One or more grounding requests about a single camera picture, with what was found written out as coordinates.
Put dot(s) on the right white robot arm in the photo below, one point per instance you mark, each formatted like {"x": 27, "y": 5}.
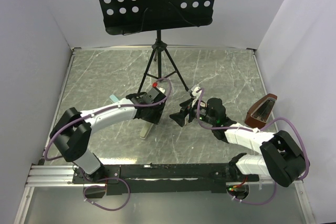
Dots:
{"x": 277, "y": 154}

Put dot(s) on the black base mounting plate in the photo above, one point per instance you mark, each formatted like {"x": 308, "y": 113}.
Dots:
{"x": 165, "y": 178}

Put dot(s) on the aluminium rail frame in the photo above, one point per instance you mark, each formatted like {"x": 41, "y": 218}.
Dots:
{"x": 231, "y": 75}

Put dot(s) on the brown wooden metronome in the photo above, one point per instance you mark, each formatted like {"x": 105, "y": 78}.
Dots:
{"x": 259, "y": 112}

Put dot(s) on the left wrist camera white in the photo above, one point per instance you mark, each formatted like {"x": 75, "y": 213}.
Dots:
{"x": 156, "y": 85}

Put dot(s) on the black perforated music stand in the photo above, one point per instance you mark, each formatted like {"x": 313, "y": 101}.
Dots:
{"x": 128, "y": 17}

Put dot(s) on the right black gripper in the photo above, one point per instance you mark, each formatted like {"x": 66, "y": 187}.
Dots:
{"x": 187, "y": 105}

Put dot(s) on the light blue stapler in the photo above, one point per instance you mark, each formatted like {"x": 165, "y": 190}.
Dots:
{"x": 114, "y": 99}

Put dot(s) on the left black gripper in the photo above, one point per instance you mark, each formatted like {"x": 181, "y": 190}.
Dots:
{"x": 155, "y": 119}

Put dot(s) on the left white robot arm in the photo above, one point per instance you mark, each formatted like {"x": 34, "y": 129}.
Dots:
{"x": 74, "y": 129}

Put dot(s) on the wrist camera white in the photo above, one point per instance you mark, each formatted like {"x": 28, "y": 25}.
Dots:
{"x": 196, "y": 92}
{"x": 156, "y": 85}

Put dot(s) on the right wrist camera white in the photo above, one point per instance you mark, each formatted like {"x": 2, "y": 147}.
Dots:
{"x": 196, "y": 92}

